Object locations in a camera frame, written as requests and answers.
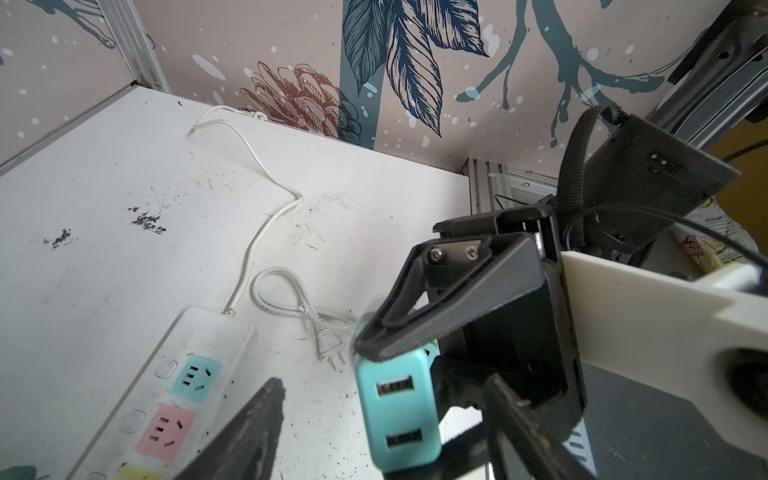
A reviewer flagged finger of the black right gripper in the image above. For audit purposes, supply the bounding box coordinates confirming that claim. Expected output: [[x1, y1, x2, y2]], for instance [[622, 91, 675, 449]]
[[353, 232, 545, 362]]

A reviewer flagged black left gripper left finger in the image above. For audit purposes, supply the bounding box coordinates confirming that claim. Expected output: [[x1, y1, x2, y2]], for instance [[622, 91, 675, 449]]
[[177, 377, 286, 480]]

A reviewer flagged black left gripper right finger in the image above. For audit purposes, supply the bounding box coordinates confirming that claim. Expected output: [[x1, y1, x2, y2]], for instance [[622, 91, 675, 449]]
[[483, 374, 594, 479]]

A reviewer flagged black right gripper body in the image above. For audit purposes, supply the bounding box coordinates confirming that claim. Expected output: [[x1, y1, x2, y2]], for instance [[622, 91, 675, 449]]
[[432, 206, 585, 440]]

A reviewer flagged white long power strip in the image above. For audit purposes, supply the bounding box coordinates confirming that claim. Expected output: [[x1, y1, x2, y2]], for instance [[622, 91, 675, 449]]
[[69, 307, 255, 479]]

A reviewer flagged teal plug adapter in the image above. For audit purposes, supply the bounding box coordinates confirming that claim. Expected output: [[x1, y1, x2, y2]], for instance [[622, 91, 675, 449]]
[[353, 341, 442, 474]]

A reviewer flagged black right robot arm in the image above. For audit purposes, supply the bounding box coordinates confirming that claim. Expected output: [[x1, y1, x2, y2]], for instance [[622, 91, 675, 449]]
[[353, 116, 767, 456]]

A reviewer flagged white power strip cable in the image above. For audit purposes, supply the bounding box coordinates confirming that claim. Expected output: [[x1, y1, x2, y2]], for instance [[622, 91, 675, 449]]
[[185, 105, 304, 317]]

